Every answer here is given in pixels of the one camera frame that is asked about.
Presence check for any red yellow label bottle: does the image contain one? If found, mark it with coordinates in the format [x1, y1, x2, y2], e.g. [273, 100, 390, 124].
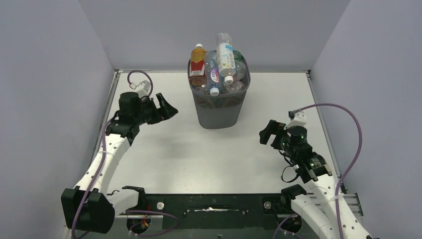
[188, 43, 206, 87]

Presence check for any green tinted bottle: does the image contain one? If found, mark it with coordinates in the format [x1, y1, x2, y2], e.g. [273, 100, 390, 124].
[233, 50, 244, 63]

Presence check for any pink blue label bottle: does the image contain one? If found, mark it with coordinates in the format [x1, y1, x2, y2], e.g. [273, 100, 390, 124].
[205, 51, 222, 97]

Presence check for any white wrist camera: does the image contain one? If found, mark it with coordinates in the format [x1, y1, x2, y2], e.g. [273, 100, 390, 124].
[129, 80, 151, 98]
[284, 111, 308, 130]

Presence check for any grey ribbed waste bin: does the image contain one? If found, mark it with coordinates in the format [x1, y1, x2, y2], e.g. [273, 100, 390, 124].
[189, 59, 251, 129]

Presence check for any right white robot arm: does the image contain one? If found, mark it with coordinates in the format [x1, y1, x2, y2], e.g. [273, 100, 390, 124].
[259, 120, 372, 239]

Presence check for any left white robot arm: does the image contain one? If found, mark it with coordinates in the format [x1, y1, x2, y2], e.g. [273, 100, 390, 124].
[61, 92, 179, 239]

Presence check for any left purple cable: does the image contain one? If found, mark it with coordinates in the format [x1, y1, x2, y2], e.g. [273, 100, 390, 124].
[71, 70, 180, 239]

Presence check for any blue label clear bottle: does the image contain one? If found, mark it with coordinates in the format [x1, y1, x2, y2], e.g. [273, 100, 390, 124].
[233, 60, 246, 82]

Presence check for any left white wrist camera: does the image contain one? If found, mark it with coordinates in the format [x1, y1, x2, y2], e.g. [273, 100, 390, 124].
[129, 80, 151, 98]

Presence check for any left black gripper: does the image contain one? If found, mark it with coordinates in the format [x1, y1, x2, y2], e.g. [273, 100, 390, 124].
[134, 94, 177, 125]

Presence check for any clear bottle white label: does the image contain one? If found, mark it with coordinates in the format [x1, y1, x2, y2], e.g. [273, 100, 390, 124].
[215, 33, 236, 85]

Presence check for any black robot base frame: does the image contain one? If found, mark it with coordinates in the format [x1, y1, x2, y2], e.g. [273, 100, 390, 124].
[119, 193, 293, 234]

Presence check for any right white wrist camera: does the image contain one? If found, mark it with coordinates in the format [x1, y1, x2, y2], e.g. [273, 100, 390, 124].
[284, 111, 308, 130]

